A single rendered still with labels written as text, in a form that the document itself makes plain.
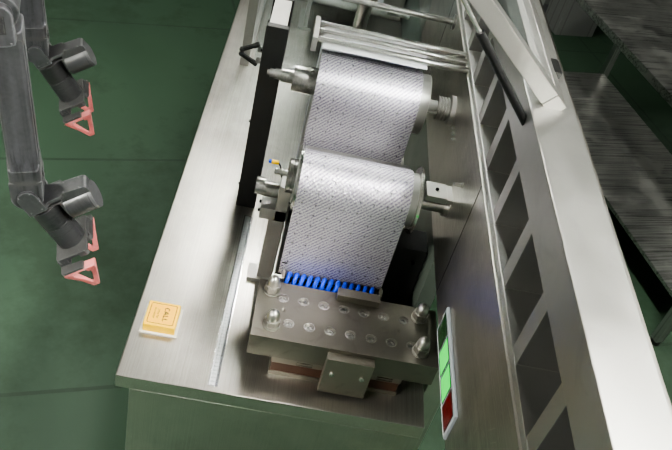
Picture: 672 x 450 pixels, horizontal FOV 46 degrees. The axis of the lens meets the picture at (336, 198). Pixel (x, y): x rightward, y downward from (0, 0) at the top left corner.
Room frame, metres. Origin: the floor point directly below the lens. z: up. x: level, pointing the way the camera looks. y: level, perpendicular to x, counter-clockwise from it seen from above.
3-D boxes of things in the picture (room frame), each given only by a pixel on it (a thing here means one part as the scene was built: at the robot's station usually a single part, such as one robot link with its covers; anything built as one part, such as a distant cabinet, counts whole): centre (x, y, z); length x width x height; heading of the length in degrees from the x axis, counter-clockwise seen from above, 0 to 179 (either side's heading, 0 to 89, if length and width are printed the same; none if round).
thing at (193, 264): (2.25, 0.16, 0.88); 2.52 x 0.66 x 0.04; 7
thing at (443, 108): (1.60, -0.17, 1.33); 0.07 x 0.07 x 0.07; 7
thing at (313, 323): (1.16, -0.09, 1.00); 0.40 x 0.16 x 0.06; 97
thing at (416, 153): (2.42, -0.13, 1.02); 2.24 x 0.04 x 0.24; 7
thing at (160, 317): (1.13, 0.30, 0.91); 0.07 x 0.07 x 0.02; 7
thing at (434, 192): (1.35, -0.21, 1.28); 0.06 x 0.05 x 0.02; 97
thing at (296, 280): (1.25, -0.04, 1.03); 0.21 x 0.04 x 0.03; 97
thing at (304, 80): (1.56, 0.14, 1.33); 0.06 x 0.06 x 0.06; 7
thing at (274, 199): (1.35, 0.13, 1.05); 0.06 x 0.05 x 0.31; 97
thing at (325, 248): (1.27, -0.04, 1.11); 0.23 x 0.01 x 0.18; 97
